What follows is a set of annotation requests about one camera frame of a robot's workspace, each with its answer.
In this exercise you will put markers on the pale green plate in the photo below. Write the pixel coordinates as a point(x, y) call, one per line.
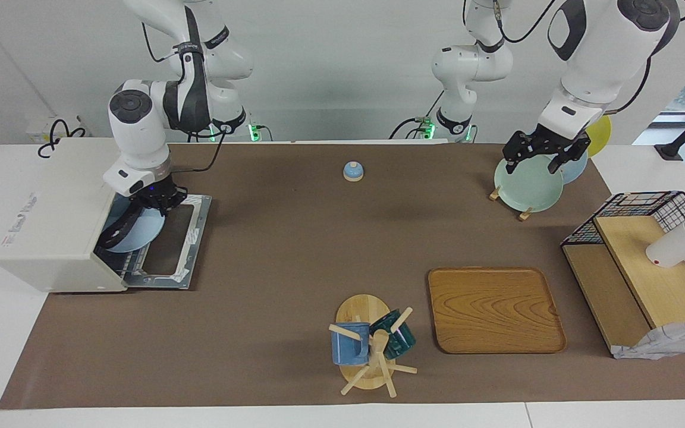
point(527, 187)

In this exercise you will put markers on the dark green ceramic mug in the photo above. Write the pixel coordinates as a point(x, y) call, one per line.
point(402, 342)

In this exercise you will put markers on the wooden serving tray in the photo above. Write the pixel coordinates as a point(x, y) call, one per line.
point(497, 309)

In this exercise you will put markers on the white toaster oven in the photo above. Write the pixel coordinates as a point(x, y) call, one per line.
point(51, 238)

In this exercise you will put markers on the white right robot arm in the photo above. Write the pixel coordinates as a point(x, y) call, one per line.
point(140, 137)

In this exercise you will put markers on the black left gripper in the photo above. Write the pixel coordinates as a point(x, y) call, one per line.
point(556, 142)

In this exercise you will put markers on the small light blue plate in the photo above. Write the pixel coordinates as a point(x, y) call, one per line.
point(146, 235)

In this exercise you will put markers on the dark purple eggplant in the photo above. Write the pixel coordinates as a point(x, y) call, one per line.
point(119, 232)

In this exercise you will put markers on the wooden mug tree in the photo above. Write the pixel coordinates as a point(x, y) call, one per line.
point(363, 309)

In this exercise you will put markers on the yellow plate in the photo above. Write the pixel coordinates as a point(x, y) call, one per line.
point(599, 134)

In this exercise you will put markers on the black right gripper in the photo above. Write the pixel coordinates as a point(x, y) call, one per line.
point(161, 193)

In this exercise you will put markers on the wooden plate rack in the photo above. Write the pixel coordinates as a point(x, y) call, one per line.
point(525, 215)

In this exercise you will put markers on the brown table mat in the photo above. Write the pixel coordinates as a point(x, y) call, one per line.
point(271, 309)

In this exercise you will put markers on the white paper cup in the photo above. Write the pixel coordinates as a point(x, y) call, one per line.
point(672, 249)

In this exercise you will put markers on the white power adapter box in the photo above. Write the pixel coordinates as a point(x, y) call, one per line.
point(36, 128)

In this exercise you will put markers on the large light blue plate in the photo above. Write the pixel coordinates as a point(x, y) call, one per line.
point(577, 169)

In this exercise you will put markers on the blue ceramic mug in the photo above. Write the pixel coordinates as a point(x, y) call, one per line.
point(345, 351)

